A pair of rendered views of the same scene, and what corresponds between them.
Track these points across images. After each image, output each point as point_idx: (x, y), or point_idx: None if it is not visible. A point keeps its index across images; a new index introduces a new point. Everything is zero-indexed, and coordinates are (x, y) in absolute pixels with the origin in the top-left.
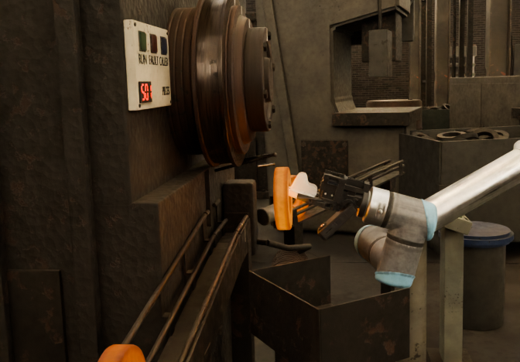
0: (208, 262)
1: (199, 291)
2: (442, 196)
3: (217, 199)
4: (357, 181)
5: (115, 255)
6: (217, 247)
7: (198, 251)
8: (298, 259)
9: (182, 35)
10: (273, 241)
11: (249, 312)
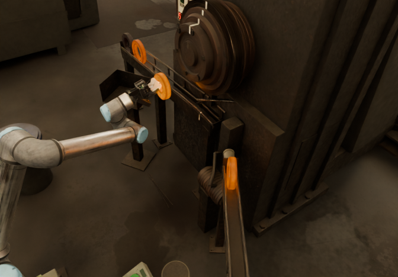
0: (194, 102)
1: (179, 92)
2: (105, 131)
3: (228, 113)
4: (132, 89)
5: None
6: (203, 110)
7: None
8: (208, 177)
9: None
10: (214, 156)
11: (201, 150)
